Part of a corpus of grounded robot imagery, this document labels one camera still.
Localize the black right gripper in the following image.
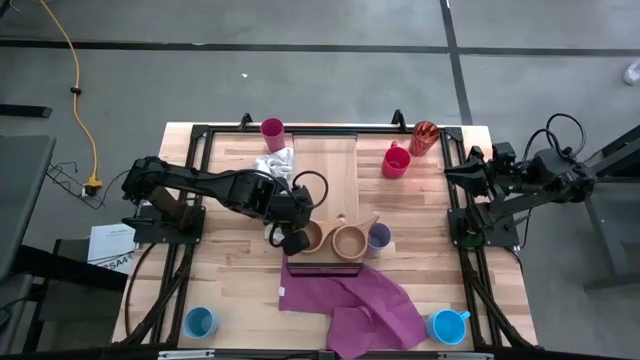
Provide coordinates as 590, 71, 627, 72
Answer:
444, 145, 521, 201

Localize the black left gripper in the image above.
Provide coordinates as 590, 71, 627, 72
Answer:
272, 187, 316, 257

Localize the wooden cup with handle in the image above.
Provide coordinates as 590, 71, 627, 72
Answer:
299, 214, 347, 254
331, 212, 381, 263

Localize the orange transparent glass tumbler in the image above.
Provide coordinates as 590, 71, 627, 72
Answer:
408, 120, 441, 158

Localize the red mug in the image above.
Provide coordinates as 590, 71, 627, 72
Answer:
381, 140, 412, 180

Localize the lilac plastic tumbler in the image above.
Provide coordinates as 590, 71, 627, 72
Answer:
367, 222, 393, 257

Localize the pink plastic tumbler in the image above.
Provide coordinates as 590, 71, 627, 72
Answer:
259, 117, 286, 154

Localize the light blue plastic tumbler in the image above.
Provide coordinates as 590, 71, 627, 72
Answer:
182, 306, 220, 340

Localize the blue mug with handle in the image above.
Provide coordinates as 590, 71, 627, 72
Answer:
425, 309, 472, 346

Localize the white cloth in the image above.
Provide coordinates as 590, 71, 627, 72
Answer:
252, 147, 296, 242

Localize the magenta cloth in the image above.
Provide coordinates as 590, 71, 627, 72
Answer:
278, 243, 431, 360

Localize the black side table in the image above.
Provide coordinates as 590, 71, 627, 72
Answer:
582, 124, 640, 292

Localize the white printed paper box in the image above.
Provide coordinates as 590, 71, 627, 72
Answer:
87, 223, 137, 275

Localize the person's white shoe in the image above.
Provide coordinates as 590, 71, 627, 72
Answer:
622, 59, 640, 86

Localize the yellow power plug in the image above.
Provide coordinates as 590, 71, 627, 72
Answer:
82, 175, 105, 197

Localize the black equipment stand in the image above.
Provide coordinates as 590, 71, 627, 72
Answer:
0, 238, 130, 360

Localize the grey table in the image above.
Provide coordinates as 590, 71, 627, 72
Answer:
0, 134, 57, 281

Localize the black flat bar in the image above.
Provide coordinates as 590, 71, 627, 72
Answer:
0, 103, 54, 120

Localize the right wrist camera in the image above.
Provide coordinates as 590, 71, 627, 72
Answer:
492, 141, 517, 166

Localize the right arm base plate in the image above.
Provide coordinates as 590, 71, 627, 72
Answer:
447, 207, 521, 249

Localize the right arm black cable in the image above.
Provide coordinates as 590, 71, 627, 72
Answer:
519, 113, 587, 166

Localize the black metal table frame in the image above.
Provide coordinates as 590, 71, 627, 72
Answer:
112, 109, 539, 351

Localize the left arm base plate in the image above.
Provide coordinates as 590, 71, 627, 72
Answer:
122, 204, 207, 245

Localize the silver metal bracket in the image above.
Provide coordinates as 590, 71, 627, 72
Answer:
157, 349, 216, 360
437, 352, 495, 360

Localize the thick black cable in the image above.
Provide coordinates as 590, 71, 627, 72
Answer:
124, 242, 157, 337

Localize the yellow power cable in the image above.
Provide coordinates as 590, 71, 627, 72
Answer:
38, 0, 105, 187

